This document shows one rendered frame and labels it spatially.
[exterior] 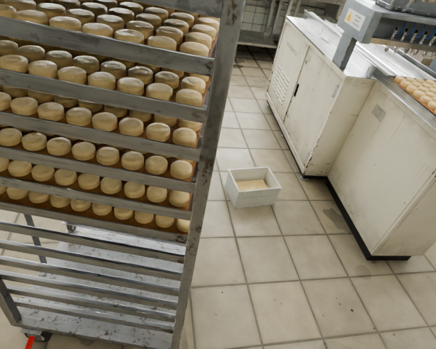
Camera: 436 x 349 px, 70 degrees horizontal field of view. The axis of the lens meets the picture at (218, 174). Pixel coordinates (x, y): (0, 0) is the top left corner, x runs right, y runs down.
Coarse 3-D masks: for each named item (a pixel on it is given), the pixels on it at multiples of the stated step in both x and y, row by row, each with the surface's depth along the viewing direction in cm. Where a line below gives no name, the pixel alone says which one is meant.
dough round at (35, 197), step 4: (28, 192) 82; (32, 192) 81; (28, 196) 81; (32, 196) 80; (36, 196) 81; (40, 196) 81; (44, 196) 81; (48, 196) 83; (32, 200) 81; (36, 200) 80; (40, 200) 81; (44, 200) 82
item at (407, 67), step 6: (372, 48) 231; (378, 48) 225; (384, 54) 218; (390, 54) 212; (396, 54) 208; (390, 60) 212; (396, 60) 207; (402, 60) 201; (396, 66) 207; (402, 66) 201; (408, 66) 196; (414, 66) 192; (408, 72) 196; (414, 72) 191; (420, 72) 186; (420, 78) 186; (426, 78) 182; (432, 78) 179
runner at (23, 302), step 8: (16, 304) 112; (24, 304) 111; (32, 304) 111; (40, 304) 114; (48, 304) 115; (56, 312) 113; (64, 312) 112; (72, 312) 112; (80, 312) 114; (88, 312) 115; (96, 312) 115; (104, 320) 113; (112, 320) 112; (120, 320) 112; (128, 320) 115; (136, 320) 116; (144, 328) 114; (152, 328) 113; (160, 328) 112; (168, 328) 115
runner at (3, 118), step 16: (0, 112) 60; (32, 128) 62; (48, 128) 61; (64, 128) 61; (80, 128) 61; (112, 144) 62; (128, 144) 62; (144, 144) 61; (160, 144) 61; (192, 160) 63
